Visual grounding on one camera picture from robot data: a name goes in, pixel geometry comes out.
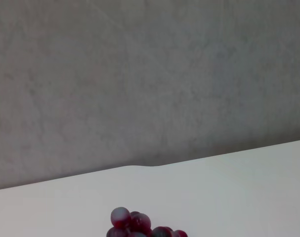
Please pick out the dark red grape bunch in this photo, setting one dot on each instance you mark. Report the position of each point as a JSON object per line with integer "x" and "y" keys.
{"x": 137, "y": 222}

